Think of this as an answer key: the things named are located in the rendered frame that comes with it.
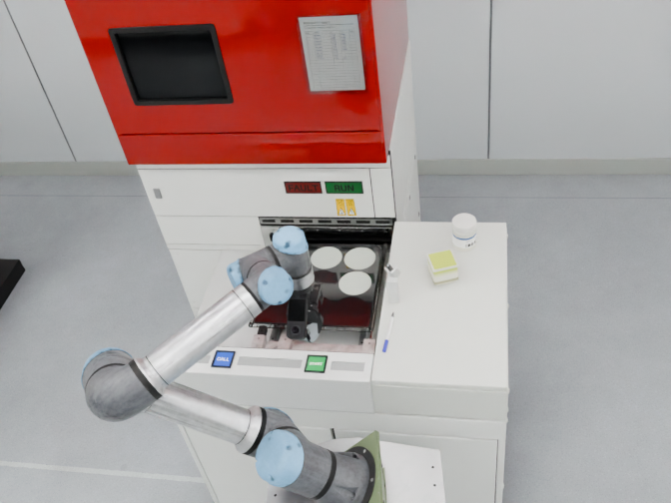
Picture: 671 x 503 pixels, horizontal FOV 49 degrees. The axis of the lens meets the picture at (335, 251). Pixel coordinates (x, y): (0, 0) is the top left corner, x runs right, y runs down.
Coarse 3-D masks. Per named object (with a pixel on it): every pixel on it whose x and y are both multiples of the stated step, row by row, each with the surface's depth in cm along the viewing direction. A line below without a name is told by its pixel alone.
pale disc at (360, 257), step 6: (348, 252) 236; (354, 252) 236; (360, 252) 236; (366, 252) 235; (372, 252) 235; (348, 258) 234; (354, 258) 234; (360, 258) 234; (366, 258) 233; (372, 258) 233; (348, 264) 232; (354, 264) 232; (360, 264) 232; (366, 264) 231
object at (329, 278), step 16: (320, 272) 232; (336, 272) 231; (368, 272) 229; (336, 288) 225; (368, 288) 224; (272, 304) 224; (320, 304) 222; (336, 304) 221; (352, 304) 220; (368, 304) 219; (256, 320) 220; (272, 320) 219; (336, 320) 216; (352, 320) 215; (368, 320) 215
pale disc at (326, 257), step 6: (318, 252) 238; (324, 252) 238; (330, 252) 238; (336, 252) 237; (312, 258) 237; (318, 258) 236; (324, 258) 236; (330, 258) 236; (336, 258) 235; (318, 264) 234; (324, 264) 234; (330, 264) 234
